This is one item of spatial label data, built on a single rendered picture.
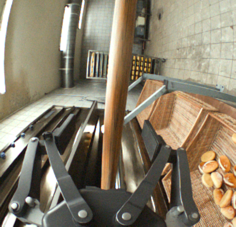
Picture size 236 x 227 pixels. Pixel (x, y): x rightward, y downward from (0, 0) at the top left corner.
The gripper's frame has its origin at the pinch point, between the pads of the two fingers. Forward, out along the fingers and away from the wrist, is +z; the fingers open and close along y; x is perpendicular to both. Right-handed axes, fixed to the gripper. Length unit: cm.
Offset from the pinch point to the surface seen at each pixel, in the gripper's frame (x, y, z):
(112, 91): 6.3, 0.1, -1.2
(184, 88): 3.7, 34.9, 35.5
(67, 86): -48, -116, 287
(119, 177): -16.4, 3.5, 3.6
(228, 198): -33, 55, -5
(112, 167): -7.1, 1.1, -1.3
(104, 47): 83, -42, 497
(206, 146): -24, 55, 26
